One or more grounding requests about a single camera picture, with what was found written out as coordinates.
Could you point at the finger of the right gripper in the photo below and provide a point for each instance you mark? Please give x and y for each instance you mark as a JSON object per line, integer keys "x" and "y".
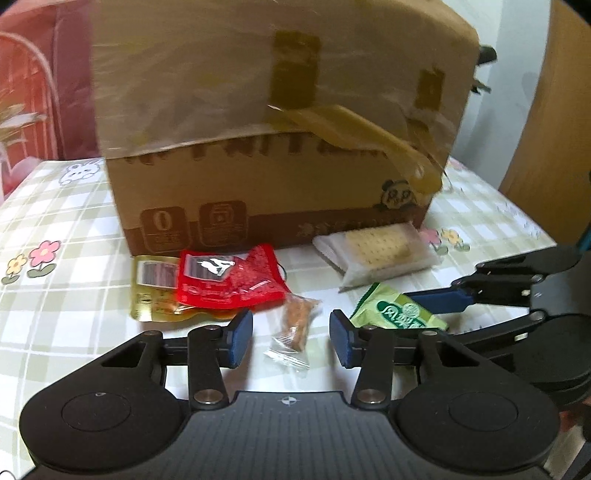
{"x": 443, "y": 300}
{"x": 502, "y": 334}

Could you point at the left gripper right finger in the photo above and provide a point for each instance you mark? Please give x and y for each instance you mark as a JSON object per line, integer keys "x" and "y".
{"x": 371, "y": 350}

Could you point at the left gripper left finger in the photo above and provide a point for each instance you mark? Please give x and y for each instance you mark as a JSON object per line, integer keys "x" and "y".
{"x": 209, "y": 350}

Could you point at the green tea snack packet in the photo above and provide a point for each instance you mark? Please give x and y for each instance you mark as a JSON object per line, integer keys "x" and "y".
{"x": 383, "y": 306}

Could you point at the red snack packet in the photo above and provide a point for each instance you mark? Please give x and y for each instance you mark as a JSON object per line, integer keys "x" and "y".
{"x": 209, "y": 281}

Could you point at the gold snack packet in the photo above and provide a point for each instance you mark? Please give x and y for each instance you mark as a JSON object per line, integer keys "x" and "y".
{"x": 153, "y": 293}

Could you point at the small clear nut candy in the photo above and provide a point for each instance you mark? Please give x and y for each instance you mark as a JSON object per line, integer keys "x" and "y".
{"x": 287, "y": 346}

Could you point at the cracker biscuit packet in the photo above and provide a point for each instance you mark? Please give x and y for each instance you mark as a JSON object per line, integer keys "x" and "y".
{"x": 376, "y": 254}

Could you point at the wooden door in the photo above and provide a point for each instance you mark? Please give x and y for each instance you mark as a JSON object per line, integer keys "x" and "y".
{"x": 549, "y": 176}

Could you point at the cardboard box with plastic liner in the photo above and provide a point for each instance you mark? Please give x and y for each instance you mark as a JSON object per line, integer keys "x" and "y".
{"x": 225, "y": 124}

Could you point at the black exercise bike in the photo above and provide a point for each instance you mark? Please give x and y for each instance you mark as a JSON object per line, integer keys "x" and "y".
{"x": 488, "y": 56}

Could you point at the printed pink backdrop cloth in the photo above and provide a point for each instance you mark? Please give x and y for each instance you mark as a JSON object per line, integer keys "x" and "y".
{"x": 47, "y": 110}

